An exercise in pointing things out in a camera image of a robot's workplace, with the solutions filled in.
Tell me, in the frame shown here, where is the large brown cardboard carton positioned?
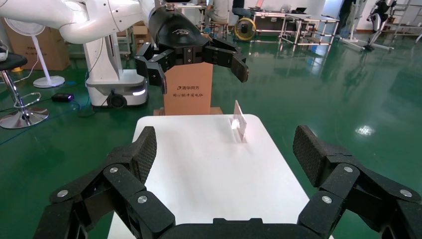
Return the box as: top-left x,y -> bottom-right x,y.
3,18 -> 72,72

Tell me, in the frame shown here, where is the white robot on stand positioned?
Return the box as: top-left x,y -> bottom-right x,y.
339,0 -> 395,52

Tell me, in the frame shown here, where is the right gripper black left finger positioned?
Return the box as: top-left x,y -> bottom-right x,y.
33,126 -> 176,239

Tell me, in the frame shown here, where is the black power adapter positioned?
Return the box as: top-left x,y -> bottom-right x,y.
51,93 -> 75,103

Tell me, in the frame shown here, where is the white robot torso and base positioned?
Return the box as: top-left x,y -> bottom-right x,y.
82,33 -> 148,110

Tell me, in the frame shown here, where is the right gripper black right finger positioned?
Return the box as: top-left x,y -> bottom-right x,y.
293,124 -> 422,239

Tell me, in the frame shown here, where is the metal chair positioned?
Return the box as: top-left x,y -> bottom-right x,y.
209,20 -> 230,39

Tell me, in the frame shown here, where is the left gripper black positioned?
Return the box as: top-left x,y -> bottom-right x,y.
134,6 -> 250,95

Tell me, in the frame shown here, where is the clear acrylic card stand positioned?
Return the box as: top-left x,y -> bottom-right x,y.
229,100 -> 248,144

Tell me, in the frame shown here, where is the yellow cable reel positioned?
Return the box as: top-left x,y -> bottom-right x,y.
234,17 -> 257,42

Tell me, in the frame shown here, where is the black floor cable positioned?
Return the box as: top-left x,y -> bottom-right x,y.
71,94 -> 114,119

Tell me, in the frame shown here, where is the small brown cardboard carton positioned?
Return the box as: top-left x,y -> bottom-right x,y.
132,21 -> 152,53

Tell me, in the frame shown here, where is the tall brown cardboard box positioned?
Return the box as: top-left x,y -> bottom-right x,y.
164,62 -> 214,116

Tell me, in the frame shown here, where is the person in dark clothes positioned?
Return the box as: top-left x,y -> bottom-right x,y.
231,0 -> 254,20
337,0 -> 358,38

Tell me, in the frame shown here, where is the white pedestal fan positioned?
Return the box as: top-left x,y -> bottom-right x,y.
3,18 -> 66,89

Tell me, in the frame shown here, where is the black stool chrome base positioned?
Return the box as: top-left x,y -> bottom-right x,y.
0,52 -> 50,130

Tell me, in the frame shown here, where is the seated person light shirt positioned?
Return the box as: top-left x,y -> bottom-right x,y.
204,0 -> 231,24

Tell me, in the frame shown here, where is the metal tube rack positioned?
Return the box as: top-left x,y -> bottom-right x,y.
384,0 -> 422,43

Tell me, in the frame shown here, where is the metal tube frame table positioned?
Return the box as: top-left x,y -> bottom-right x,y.
278,13 -> 340,47

